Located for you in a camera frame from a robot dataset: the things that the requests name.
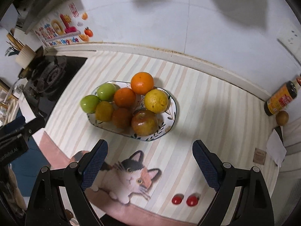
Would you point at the dark sauce bottle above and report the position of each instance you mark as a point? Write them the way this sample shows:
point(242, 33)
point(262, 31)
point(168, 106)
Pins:
point(279, 98)

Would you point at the red cherry tomato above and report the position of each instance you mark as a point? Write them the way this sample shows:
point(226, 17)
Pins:
point(177, 199)
point(192, 200)

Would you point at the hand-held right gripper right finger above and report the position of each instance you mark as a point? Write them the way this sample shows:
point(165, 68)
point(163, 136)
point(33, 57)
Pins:
point(207, 167)

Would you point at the small brown round fruit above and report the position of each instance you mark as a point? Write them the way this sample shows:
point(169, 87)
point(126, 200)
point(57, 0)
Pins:
point(282, 118)

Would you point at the blue kitchen cabinet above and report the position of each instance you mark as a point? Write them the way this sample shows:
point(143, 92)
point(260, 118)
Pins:
point(28, 160)

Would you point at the striped cat print table mat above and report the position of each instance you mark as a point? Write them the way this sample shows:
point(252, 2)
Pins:
point(211, 113)

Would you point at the bright orange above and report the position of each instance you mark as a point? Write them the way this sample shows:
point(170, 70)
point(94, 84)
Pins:
point(142, 82)
point(124, 97)

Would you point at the wooden kitchen utensils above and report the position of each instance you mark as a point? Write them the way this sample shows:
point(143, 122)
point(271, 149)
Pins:
point(15, 43)

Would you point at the black flat packet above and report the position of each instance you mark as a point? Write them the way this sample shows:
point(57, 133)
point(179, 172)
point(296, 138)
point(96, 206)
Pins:
point(278, 131)

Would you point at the red-brown apple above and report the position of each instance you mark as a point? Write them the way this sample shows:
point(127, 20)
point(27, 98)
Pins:
point(144, 123)

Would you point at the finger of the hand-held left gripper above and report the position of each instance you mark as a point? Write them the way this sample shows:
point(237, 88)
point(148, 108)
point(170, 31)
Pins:
point(30, 127)

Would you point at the black gas stove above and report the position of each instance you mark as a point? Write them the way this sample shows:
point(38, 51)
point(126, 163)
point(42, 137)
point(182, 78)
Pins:
point(63, 75)

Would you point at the black range hood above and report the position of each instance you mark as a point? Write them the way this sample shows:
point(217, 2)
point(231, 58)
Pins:
point(30, 2)

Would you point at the white paper tissue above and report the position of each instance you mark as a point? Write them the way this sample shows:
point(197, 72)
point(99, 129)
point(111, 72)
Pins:
point(276, 149)

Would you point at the floral oval ceramic plate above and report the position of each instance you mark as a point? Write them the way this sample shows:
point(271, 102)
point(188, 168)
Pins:
point(171, 113)

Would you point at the beige utensil holder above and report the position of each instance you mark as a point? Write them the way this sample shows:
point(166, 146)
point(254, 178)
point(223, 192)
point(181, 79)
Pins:
point(25, 57)

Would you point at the brown mat label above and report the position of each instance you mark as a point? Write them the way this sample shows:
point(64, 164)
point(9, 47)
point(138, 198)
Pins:
point(259, 156)

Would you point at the yellow-orange tangerine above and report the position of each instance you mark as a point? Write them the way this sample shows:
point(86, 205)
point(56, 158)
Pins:
point(104, 111)

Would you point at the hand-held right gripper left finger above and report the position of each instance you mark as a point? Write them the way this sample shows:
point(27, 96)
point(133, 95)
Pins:
point(93, 167)

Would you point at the dark reddish orange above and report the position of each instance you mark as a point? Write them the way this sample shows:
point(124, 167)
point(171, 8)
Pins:
point(121, 117)

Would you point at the colourful wall sticker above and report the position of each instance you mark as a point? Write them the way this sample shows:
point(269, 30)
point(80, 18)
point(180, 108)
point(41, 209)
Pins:
point(61, 31)

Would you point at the person's left forearm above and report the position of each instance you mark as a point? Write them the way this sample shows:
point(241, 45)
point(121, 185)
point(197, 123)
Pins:
point(17, 190)

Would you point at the large yellow citrus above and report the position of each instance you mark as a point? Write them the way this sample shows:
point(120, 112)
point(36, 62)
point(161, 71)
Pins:
point(156, 100)

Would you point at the white wall socket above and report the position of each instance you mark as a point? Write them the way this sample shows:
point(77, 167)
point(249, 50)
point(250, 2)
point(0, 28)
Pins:
point(291, 37)

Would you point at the green apple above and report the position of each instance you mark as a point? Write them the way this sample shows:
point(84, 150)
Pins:
point(106, 91)
point(89, 103)

